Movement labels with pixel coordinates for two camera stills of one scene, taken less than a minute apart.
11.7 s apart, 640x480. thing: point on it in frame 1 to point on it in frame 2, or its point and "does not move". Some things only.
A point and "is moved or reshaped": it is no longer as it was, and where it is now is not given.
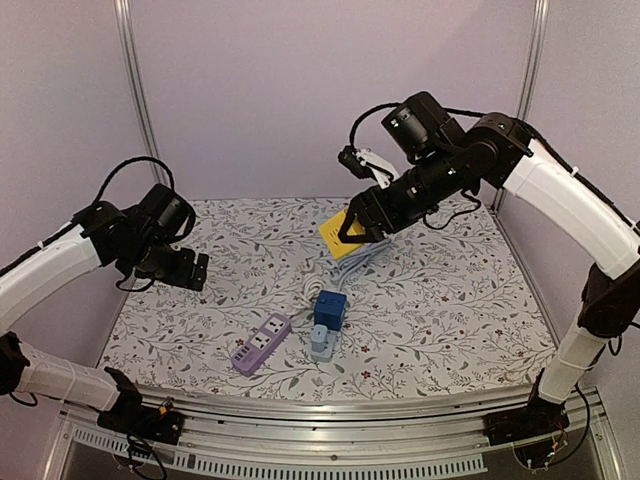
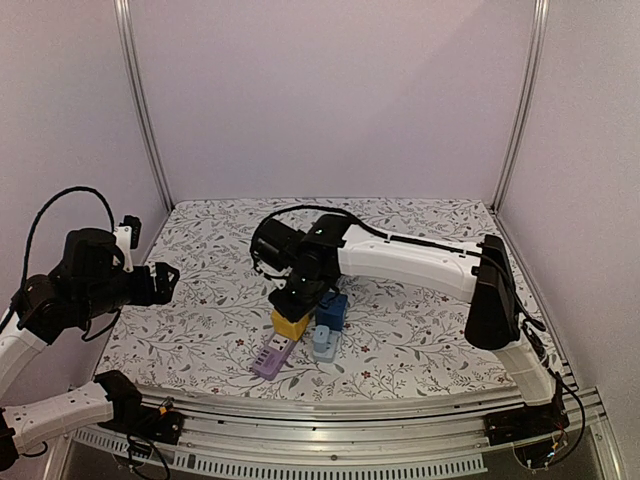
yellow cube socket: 330,231 is moved or reshaped
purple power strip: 252,354 to 274,355
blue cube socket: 329,309 does not move
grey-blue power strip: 325,356 does not move
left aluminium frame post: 133,54 does not move
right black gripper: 364,214 to 293,308
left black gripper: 182,277 to 164,290
